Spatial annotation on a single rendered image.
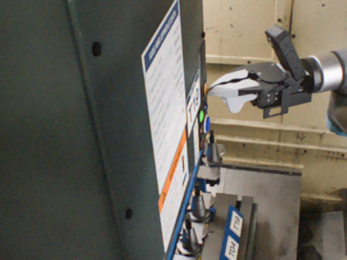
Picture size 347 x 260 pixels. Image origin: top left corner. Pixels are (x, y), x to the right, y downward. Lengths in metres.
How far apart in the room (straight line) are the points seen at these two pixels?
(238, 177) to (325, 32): 0.69
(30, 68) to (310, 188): 1.68
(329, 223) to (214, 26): 0.95
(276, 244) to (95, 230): 1.38
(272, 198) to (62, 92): 1.55
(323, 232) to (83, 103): 1.68
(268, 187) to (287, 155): 0.15
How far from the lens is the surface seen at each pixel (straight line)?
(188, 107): 0.70
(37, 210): 0.48
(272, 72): 0.85
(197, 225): 1.21
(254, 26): 1.53
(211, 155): 1.35
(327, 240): 1.94
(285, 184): 1.87
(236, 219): 1.59
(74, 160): 0.40
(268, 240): 1.80
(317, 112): 1.70
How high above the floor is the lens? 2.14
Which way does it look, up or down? 38 degrees down
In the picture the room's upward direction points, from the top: 5 degrees counter-clockwise
